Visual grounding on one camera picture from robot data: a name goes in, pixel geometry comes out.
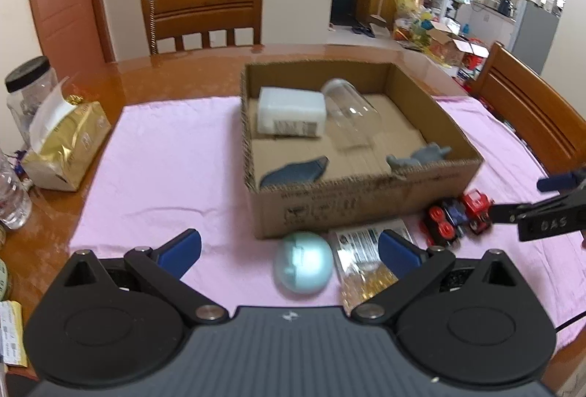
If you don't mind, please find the wooden chair far side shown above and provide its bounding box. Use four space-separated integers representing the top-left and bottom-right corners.
140 0 263 56

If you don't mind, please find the white plastic container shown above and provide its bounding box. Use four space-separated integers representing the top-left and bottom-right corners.
256 86 327 138

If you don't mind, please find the wooden chair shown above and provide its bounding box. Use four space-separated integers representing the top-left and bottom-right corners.
470 42 586 174
140 0 263 56

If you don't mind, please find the wooden chair right side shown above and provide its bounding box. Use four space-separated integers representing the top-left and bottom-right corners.
470 42 586 174

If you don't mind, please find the bottle of yellow capsules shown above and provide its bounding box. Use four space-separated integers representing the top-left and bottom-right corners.
341 263 398 316

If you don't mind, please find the light blue earbud case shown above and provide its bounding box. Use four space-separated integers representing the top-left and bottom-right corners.
273 231 334 295

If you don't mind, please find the blue toy train car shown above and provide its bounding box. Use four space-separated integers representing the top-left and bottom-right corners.
421 198 468 247

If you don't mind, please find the black-lidded clear jar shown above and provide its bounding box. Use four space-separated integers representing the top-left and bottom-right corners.
5 56 59 147

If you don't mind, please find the cardboard box on floor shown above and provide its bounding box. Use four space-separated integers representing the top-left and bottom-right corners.
427 22 490 70

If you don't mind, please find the grey refrigerator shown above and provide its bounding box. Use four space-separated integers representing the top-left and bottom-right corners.
507 0 559 75

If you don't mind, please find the water bottle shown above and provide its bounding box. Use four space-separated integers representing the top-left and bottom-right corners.
0 153 32 230

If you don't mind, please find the red toy train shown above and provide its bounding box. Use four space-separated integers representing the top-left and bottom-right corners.
460 190 494 235

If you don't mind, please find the labelled plastic pack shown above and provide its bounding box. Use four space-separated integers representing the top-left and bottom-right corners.
327 218 414 281

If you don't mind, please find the grey cat toy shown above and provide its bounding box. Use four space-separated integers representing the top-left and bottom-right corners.
386 143 452 170

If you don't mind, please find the gold tissue pack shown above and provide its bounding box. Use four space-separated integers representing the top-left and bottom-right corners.
22 78 111 192

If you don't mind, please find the clear plastic jar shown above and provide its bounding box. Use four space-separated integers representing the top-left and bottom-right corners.
321 79 381 150

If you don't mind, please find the pink towel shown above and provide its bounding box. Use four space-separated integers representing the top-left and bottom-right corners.
70 96 585 326

